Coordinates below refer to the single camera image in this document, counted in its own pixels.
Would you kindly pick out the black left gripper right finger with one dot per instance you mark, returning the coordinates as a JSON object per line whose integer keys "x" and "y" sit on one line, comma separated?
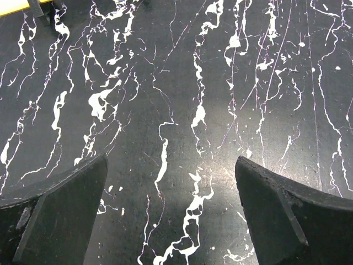
{"x": 291, "y": 223}

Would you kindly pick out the black whiteboard stand clip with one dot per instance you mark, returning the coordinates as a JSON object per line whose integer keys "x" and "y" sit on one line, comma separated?
{"x": 45, "y": 10}

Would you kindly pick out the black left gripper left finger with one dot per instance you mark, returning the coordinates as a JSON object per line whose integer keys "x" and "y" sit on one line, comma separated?
{"x": 51, "y": 221}

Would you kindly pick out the yellow framed whiteboard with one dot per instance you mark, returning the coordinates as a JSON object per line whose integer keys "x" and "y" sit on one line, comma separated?
{"x": 12, "y": 6}

